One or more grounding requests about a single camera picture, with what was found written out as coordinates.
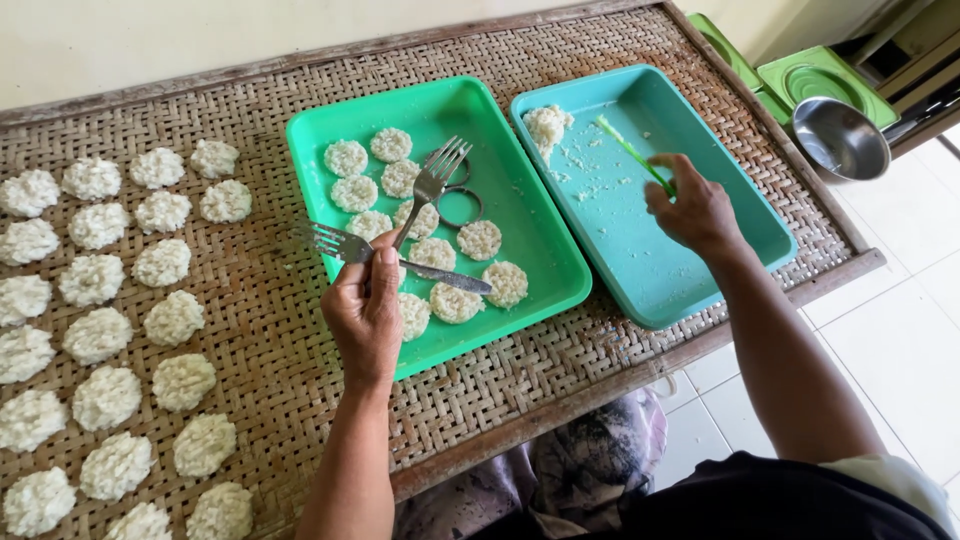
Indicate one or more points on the batch of round moulded rice cakes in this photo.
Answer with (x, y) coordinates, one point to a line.
(352, 193)

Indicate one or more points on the person's left hand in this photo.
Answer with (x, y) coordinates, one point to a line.
(364, 330)

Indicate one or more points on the lump of white rice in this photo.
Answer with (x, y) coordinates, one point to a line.
(546, 126)

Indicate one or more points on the woven bamboo drying tray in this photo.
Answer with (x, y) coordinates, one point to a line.
(255, 315)

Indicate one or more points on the person's right hand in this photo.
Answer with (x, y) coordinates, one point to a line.
(697, 214)

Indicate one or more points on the steel fork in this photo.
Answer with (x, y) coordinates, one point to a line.
(433, 180)
(450, 277)

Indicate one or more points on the teal plastic tray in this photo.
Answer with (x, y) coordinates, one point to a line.
(637, 255)

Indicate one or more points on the scattered white rice grains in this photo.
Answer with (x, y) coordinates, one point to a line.
(574, 159)

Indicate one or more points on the steel bowl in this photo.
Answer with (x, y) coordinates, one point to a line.
(840, 139)

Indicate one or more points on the person's black top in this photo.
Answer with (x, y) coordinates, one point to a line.
(750, 502)

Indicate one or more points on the group of irregular rice cakes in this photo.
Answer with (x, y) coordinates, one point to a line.
(97, 225)

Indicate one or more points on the green plastic stool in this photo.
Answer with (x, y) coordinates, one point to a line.
(724, 49)
(817, 75)

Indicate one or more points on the green plastic tray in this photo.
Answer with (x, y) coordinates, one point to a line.
(517, 195)

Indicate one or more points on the person's patterned skirt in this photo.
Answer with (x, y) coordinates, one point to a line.
(570, 457)

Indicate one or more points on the green plastic stick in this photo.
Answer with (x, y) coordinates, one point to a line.
(627, 147)

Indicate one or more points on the wooden furniture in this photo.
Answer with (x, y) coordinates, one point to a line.
(919, 67)

